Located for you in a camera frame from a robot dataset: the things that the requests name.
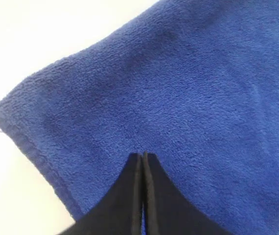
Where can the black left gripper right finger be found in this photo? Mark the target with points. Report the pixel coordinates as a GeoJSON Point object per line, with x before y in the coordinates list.
{"type": "Point", "coordinates": [166, 210]}

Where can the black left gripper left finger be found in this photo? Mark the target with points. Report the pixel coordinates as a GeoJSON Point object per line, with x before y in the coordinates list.
{"type": "Point", "coordinates": [119, 212]}

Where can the blue microfiber towel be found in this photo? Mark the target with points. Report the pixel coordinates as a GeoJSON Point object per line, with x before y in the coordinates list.
{"type": "Point", "coordinates": [194, 81]}

